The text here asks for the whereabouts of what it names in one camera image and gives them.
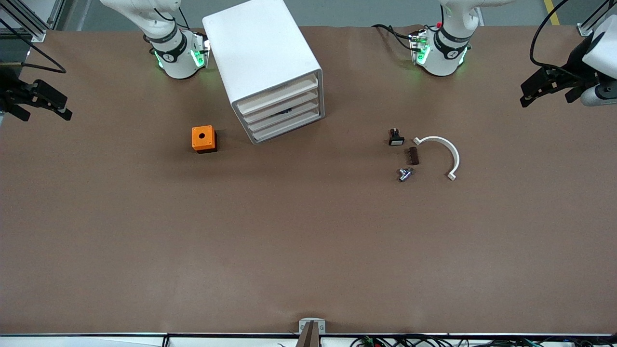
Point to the grey metal bracket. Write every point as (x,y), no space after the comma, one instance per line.
(303,325)

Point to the aluminium frame profile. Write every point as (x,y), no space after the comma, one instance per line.
(38,34)
(584,30)

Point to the white curved plastic clamp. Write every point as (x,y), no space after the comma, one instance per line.
(453,152)

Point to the silver metal fitting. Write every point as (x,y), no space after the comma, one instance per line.
(406,174)

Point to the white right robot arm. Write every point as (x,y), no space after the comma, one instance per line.
(178,58)

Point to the orange box black base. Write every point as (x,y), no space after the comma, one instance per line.
(202,137)

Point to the black square push button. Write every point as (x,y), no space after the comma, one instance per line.
(396,140)

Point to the brown terminal block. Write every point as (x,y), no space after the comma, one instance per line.
(412,156)

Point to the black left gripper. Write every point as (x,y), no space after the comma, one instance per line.
(574,63)

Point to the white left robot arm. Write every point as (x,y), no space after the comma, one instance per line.
(441,58)

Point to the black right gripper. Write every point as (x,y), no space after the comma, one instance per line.
(8,89)

